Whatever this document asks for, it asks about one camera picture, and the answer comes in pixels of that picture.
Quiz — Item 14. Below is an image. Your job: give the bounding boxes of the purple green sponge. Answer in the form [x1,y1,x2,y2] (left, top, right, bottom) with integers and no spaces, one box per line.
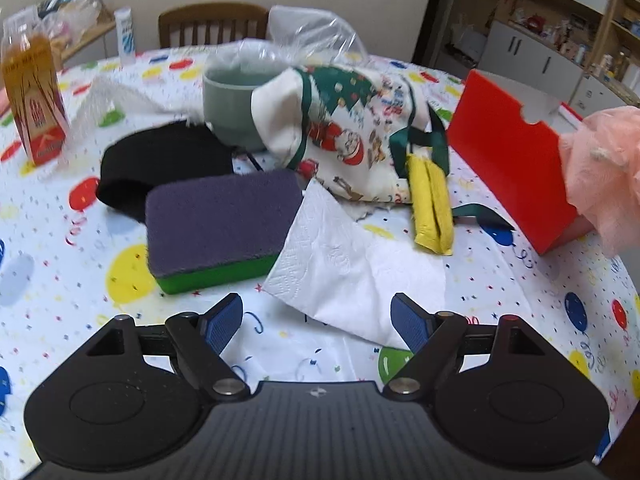
[145,169,303,295]

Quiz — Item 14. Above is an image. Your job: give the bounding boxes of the white paper napkin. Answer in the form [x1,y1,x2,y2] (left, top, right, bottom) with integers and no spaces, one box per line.
[264,181,446,350]

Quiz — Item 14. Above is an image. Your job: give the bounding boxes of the yellow cloth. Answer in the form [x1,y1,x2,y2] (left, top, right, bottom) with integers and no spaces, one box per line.
[408,155,454,256]

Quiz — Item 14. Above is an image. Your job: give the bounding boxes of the black fabric mask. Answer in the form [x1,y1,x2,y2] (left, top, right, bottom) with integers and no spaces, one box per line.
[96,120,233,223]

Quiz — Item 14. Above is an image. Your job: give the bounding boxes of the Christmas print fabric bag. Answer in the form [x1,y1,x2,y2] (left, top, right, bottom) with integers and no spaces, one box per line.
[250,65,449,204]

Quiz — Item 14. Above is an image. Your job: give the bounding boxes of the pink mesh bath pouf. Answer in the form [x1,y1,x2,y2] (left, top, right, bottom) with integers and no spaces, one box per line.
[559,106,639,257]

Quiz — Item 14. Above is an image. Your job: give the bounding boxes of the red white storage box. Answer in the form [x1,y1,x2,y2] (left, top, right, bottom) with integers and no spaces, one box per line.
[447,70,593,255]

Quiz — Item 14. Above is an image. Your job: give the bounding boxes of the bubble wrap sheet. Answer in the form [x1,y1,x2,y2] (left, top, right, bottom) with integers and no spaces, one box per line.
[38,76,204,182]

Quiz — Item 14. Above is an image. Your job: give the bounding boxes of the green ceramic cup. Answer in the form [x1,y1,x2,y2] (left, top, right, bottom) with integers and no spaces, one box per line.
[203,66,282,152]

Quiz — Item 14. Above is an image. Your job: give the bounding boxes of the clear plastic bag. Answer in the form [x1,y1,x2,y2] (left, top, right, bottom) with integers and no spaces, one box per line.
[206,6,369,75]

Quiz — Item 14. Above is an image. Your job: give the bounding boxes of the orange drink bottle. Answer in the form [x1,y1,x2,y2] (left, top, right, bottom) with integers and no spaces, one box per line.
[1,6,68,166]

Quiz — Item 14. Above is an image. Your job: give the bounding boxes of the wooden chair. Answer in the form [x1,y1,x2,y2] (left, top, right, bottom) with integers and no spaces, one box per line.
[157,2,269,49]

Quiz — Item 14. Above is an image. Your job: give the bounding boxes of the white blue tube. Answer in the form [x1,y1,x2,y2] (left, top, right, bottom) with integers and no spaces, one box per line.
[114,6,136,66]

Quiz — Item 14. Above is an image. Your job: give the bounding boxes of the white wooden cabinet unit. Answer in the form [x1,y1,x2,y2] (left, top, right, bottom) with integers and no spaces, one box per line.
[439,0,640,122]

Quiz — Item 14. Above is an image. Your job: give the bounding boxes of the wooden side shelf clutter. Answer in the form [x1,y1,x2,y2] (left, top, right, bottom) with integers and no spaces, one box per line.
[36,0,116,70]

